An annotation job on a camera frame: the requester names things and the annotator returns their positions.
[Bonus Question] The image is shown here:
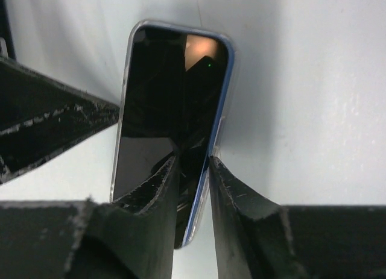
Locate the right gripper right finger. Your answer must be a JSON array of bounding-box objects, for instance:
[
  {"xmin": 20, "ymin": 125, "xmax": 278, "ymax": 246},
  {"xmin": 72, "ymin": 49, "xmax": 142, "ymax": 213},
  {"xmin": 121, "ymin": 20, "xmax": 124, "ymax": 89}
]
[{"xmin": 208, "ymin": 157, "xmax": 385, "ymax": 278}]

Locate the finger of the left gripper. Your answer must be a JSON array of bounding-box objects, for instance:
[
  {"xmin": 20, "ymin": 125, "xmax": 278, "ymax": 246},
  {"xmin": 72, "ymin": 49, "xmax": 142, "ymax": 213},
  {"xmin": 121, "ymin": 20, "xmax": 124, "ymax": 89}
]
[{"xmin": 1, "ymin": 57, "xmax": 119, "ymax": 184}]

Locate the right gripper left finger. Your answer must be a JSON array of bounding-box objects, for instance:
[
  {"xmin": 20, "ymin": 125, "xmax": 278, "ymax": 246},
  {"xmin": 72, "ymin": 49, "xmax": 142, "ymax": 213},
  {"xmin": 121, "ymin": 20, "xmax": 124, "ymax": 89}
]
[{"xmin": 1, "ymin": 156, "xmax": 180, "ymax": 278}]

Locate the dark blue smartphone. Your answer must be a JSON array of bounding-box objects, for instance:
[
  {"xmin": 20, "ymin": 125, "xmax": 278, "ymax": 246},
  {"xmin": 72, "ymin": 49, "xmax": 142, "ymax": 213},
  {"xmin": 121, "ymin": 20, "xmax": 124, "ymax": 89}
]
[{"xmin": 113, "ymin": 24, "xmax": 235, "ymax": 249}]

